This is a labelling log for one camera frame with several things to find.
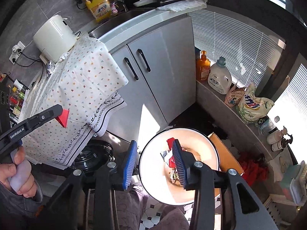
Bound brown paper wrapper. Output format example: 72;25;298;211
169;169;183;186

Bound green white plastic bag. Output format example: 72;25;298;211
237;81;274;125

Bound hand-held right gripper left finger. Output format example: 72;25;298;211
41;140;138;230

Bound white round trash bin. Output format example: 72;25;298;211
139;127;220;206

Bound grey cabinet door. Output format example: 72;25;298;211
109;44;168;135
127;17;198;125

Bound cream air fryer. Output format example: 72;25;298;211
33;14;79;63

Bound cardboard box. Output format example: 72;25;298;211
207;132;244;197

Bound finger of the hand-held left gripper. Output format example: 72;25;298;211
23;104;64;132

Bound red cloth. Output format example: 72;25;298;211
239;152;269;186

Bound green storage box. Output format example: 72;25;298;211
279;163;307;204

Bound black power cable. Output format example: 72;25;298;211
14;50;45;82

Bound orange pump bottle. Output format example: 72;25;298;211
195;50;211;81

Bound white floor rack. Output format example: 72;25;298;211
262;194;303;230

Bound person's left hand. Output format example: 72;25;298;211
0;146;37;198

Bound steel faucet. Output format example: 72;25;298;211
116;0;129;12

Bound steel sink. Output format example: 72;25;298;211
89;7;159;39

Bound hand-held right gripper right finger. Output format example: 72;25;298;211
171;139;279;230

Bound white pump bottle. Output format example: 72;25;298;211
271;136;293;152
267;126;288;145

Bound small printed pouch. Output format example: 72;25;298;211
224;84;246;108

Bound white cloth black vine border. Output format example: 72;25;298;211
54;91;127;166

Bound black cabinet handle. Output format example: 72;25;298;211
123;57;139;81
137;48;151;72

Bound yellow dish soap bottle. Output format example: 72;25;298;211
83;0;111;22

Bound floral tablecloth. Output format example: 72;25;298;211
18;36;129;166

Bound white window blinds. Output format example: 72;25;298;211
189;8;286;89

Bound blue white medicine box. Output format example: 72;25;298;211
160;150;172;162

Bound person's left forearm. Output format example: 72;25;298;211
0;182;45;230

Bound white dishcloth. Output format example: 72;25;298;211
157;0;207;12

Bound clear plastic bottle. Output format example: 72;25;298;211
258;116;280;135

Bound white laundry detergent jug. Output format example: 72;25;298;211
207;57;232;95

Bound black pot with lid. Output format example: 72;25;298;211
69;139;114;173

